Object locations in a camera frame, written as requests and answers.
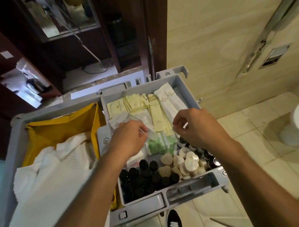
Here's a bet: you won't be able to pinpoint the recessed metal paper holder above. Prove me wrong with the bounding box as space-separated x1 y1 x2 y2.
256 43 295 70

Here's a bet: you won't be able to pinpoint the wall mirror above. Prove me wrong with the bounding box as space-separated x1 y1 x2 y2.
20 0 102 45

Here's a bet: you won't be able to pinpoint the white linen pile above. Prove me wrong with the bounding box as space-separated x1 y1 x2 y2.
0 130 113 227

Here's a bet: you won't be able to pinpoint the black cable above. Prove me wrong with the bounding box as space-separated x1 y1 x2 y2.
80 60 111 76

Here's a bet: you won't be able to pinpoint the person's left hand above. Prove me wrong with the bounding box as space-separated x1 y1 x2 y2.
105 118 152 163

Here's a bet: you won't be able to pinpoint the clear plastic packet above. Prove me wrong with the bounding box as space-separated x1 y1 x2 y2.
139 124 167 147

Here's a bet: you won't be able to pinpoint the white small box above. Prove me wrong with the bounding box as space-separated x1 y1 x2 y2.
124 148 149 169

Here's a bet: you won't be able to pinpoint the green toiletry packets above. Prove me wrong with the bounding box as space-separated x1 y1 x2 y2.
145 131 180 156

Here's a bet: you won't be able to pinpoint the group of dark capped bottles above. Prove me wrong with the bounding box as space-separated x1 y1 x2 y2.
177 132 222 173

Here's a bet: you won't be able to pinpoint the person's left forearm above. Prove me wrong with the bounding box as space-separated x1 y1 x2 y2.
23 146 142 227

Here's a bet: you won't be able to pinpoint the group of small black bottles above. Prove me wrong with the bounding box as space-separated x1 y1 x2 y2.
117 155 182 202

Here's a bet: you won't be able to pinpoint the dark wooden door frame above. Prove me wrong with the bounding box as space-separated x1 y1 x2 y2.
89 0 179 84

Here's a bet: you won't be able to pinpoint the person's right hand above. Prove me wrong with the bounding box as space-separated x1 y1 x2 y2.
171 104 233 156

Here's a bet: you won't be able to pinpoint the person's right forearm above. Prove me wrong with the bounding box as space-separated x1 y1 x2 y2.
214 127 299 227

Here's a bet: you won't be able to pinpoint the grey plastic housekeeping cart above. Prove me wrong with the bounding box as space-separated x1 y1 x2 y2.
0 62 233 227

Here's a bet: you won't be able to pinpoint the silver kettle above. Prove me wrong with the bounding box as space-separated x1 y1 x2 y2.
26 77 47 96

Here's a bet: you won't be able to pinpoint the pile of cream sachets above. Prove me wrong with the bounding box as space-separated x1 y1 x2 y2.
105 81 192 144

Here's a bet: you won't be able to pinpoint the white papers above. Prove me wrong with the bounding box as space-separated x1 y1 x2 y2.
0 56 45 113

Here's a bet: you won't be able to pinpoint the black waste bin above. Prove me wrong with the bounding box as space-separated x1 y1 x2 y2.
106 12 132 47

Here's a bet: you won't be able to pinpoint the yellow laundry bag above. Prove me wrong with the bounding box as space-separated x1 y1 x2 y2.
16 101 118 220

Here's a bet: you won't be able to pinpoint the black and white shoe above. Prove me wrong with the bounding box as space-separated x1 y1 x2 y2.
164 209 183 227

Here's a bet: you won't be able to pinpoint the pile of round wrapped soaps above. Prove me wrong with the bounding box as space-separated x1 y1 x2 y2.
156 144 210 183

